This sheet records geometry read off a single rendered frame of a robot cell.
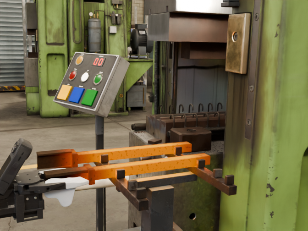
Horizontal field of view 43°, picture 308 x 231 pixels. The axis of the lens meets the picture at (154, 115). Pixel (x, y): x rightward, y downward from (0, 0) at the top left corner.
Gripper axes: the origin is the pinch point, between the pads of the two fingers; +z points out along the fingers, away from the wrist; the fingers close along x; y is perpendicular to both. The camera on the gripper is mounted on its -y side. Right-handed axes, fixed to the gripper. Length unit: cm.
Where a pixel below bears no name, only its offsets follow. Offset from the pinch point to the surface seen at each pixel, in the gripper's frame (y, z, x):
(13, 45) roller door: -3, 79, -846
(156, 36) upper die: -30, 42, -49
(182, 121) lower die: -1, 47, -38
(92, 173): -0.6, 2.3, 2.3
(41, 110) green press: 87, 83, -533
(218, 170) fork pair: -0.5, 29.4, 10.4
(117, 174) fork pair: 0.2, 7.9, 2.6
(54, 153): -1.8, -3.0, -11.4
